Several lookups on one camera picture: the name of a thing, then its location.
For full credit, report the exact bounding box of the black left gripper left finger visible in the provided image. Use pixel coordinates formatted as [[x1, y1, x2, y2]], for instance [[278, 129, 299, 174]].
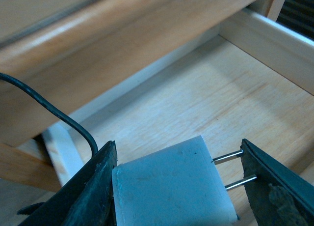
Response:
[[18, 141, 117, 226]]

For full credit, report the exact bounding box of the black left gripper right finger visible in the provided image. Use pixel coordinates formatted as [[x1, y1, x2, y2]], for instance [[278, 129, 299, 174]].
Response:
[[240, 139, 314, 226]]

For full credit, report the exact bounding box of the black charger cable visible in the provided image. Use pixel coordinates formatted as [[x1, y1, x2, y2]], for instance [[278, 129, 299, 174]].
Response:
[[0, 72, 99, 155]]

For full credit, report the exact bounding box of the white charger adapter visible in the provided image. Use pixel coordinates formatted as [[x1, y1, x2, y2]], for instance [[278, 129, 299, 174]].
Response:
[[111, 135, 258, 226]]

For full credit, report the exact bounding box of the wooden drawer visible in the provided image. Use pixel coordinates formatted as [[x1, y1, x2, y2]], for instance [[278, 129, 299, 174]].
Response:
[[40, 7, 314, 226]]

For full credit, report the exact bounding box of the wooden nightstand cabinet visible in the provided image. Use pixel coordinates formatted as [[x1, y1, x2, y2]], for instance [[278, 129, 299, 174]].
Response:
[[0, 0, 314, 194]]

